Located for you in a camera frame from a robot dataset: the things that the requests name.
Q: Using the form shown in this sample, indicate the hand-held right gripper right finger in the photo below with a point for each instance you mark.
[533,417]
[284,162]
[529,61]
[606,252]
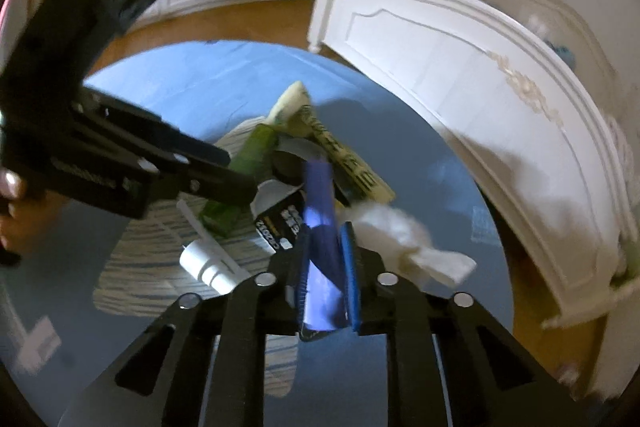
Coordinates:
[352,279]

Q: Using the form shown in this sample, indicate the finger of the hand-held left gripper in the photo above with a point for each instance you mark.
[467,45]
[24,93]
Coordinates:
[215,184]
[165,132]

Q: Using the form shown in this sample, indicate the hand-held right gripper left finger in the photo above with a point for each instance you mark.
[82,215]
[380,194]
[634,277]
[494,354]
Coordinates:
[301,287]

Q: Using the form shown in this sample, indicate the green drink packet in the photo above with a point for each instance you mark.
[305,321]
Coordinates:
[252,152]

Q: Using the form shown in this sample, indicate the blue snack wrapper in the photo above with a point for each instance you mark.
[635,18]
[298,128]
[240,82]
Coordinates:
[320,217]

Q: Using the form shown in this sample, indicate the person's left hand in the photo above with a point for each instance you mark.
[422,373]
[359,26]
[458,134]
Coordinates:
[9,184]

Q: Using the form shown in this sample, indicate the blue tablecloth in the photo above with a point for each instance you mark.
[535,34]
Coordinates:
[175,72]

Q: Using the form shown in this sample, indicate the white crumpled tissue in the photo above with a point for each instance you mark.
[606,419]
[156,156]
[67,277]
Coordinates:
[395,227]

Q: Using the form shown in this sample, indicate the black snack wrapper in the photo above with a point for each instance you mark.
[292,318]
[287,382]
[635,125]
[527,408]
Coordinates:
[280,219]

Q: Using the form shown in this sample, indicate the beige snack packet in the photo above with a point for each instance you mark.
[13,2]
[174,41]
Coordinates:
[350,162]

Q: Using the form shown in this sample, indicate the white paper scrap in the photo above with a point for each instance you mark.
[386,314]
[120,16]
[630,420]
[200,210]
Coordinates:
[37,339]

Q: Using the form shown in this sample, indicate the white wooden bed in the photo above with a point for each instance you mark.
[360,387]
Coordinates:
[450,57]

